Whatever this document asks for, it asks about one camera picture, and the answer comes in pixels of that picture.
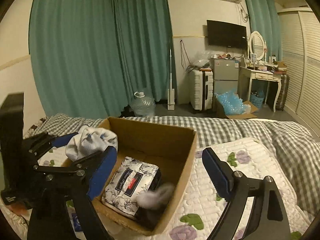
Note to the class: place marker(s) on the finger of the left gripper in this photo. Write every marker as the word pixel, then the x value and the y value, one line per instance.
pixel 33 148

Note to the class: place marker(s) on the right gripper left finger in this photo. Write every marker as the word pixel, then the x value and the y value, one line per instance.
pixel 51 187

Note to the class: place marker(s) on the white sock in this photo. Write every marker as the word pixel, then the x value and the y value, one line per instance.
pixel 90 140

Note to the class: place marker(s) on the white foam knot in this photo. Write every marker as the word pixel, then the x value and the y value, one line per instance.
pixel 154 200

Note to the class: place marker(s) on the floral tissue pack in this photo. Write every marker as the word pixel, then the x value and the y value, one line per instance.
pixel 132 178

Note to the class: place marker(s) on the floral quilted blanket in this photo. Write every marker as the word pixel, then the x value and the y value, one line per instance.
pixel 219 199

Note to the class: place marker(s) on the brown cardboard box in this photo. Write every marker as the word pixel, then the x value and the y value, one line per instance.
pixel 171 148

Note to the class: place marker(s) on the clear water jug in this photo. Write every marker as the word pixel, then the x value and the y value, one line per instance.
pixel 143 105

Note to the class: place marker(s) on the cardboard box on floor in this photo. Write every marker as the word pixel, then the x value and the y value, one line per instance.
pixel 220 113

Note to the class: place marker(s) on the teal curtain left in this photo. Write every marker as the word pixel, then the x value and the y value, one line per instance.
pixel 89 57

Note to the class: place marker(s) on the teal curtain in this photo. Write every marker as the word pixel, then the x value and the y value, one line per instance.
pixel 263 18
pixel 89 57

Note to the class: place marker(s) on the blue waste basket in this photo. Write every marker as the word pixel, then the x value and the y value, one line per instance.
pixel 257 98

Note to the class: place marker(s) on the dark striped suitcase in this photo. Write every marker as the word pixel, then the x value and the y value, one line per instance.
pixel 285 81

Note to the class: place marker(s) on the blue plastic bags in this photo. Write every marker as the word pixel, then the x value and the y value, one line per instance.
pixel 232 104

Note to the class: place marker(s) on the white flat mop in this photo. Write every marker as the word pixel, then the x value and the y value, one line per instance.
pixel 171 90

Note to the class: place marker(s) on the white suitcase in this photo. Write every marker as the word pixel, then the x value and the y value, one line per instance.
pixel 201 89

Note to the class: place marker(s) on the white dressing table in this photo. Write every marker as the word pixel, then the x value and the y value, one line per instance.
pixel 246 77

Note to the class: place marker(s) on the silver mini fridge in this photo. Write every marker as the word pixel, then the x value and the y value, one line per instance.
pixel 225 75

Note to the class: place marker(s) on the oval white mirror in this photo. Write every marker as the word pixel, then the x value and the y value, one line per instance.
pixel 257 46

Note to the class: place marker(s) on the white louvered wardrobe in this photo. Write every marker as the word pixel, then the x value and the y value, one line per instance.
pixel 300 45

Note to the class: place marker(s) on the teal curtain right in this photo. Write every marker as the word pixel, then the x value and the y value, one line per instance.
pixel 263 18

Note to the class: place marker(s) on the black wall television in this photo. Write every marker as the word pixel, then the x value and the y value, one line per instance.
pixel 226 34

